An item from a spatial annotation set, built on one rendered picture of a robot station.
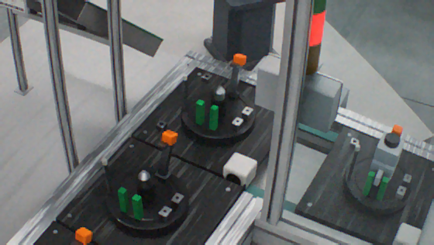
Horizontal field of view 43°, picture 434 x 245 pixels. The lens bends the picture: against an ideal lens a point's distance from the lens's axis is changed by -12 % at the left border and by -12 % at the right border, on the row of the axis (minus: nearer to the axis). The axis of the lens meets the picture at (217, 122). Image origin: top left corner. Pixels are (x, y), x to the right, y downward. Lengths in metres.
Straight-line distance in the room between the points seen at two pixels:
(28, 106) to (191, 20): 0.53
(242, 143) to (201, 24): 0.57
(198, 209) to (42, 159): 0.41
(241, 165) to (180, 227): 0.16
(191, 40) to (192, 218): 0.66
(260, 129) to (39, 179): 0.47
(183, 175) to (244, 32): 0.45
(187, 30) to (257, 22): 0.26
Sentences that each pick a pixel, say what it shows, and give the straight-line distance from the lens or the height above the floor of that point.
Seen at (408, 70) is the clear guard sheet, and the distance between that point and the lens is 0.75.
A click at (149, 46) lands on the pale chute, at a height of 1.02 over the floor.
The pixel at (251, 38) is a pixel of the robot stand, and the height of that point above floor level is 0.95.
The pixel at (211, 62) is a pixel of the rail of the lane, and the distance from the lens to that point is 1.34.
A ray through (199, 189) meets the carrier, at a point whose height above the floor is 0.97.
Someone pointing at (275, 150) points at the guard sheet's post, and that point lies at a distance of 0.91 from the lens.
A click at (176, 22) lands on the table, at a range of 1.65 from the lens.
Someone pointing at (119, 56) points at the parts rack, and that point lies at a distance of 1.17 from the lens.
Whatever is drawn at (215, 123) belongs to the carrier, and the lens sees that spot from 1.12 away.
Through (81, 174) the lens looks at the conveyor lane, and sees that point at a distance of 1.12.
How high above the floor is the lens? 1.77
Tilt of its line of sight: 43 degrees down
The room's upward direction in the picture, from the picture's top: 2 degrees clockwise
